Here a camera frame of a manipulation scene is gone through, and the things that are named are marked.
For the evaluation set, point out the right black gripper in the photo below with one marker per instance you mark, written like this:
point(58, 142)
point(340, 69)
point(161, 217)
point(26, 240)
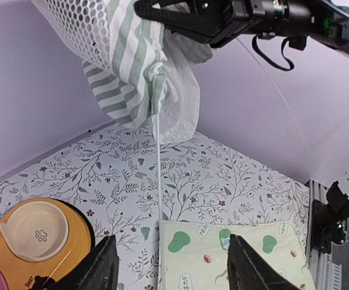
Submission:
point(219, 21)

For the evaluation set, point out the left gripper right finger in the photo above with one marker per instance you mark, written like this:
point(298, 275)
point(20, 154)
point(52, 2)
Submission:
point(247, 270)

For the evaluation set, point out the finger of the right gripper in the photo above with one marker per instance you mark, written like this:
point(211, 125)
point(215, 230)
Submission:
point(168, 21)
point(193, 5)

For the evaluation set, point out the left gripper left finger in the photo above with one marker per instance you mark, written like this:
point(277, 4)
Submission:
point(99, 270)

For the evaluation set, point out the avocado print cushion mat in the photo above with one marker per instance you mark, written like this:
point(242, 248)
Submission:
point(261, 256)

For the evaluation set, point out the striped fabric pet tent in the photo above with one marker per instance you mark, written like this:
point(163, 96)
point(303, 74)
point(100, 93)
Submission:
point(139, 72)

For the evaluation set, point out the yellow double pet feeder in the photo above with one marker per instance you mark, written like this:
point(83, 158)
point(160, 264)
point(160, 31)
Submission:
point(20, 274)

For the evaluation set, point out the cream bowl in feeder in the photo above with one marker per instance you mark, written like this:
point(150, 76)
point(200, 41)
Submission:
point(36, 231)

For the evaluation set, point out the floral table cloth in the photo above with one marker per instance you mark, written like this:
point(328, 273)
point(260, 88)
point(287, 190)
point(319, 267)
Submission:
point(111, 177)

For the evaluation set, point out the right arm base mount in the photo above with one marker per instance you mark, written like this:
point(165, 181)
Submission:
point(329, 221)

